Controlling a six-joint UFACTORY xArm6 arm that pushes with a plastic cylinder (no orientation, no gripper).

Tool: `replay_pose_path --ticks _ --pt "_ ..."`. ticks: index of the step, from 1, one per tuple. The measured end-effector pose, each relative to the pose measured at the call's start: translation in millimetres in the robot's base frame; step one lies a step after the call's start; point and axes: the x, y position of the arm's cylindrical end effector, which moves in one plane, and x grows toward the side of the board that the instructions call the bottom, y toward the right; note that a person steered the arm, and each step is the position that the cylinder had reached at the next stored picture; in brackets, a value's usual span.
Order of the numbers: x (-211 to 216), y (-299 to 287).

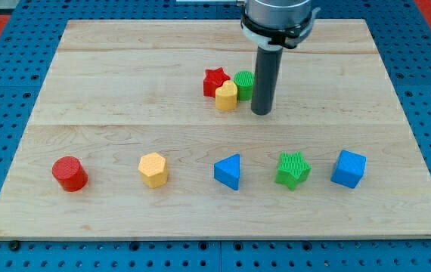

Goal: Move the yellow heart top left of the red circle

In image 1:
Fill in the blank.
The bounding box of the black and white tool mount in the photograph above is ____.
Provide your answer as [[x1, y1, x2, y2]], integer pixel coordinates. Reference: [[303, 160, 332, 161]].
[[240, 8, 321, 51]]

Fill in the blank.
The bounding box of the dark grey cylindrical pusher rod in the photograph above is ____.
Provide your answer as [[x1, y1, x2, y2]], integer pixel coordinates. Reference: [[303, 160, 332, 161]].
[[251, 48, 283, 116]]

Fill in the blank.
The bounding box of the yellow heart block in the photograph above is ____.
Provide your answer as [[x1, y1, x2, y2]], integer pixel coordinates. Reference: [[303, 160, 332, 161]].
[[215, 80, 237, 110]]

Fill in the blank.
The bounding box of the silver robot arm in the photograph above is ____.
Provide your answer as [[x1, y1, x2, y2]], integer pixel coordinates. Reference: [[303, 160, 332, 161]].
[[175, 0, 320, 116]]

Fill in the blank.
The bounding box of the green cylinder block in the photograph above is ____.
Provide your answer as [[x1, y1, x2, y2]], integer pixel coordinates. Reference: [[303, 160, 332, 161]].
[[234, 70, 254, 101]]

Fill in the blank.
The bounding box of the red star block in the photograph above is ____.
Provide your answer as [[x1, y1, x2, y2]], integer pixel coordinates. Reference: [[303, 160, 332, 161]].
[[203, 67, 231, 97]]

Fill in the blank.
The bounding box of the green star block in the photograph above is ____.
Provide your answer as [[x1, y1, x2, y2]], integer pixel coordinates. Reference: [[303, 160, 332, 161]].
[[274, 152, 312, 191]]

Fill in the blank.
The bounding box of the blue triangle block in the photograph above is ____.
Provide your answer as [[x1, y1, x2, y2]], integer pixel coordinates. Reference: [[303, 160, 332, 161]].
[[214, 154, 240, 190]]

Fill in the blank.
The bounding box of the blue cube block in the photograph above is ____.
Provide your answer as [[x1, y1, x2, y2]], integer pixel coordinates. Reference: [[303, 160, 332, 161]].
[[330, 150, 367, 189]]

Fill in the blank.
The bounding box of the light wooden board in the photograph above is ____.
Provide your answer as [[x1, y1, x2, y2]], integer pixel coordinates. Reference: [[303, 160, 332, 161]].
[[0, 19, 431, 241]]

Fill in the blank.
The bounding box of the yellow hexagon block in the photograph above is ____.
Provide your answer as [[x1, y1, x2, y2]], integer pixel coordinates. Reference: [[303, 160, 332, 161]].
[[138, 153, 169, 188]]

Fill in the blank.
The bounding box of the red cylinder block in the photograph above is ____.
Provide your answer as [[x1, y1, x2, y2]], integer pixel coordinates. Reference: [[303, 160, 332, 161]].
[[51, 156, 88, 192]]

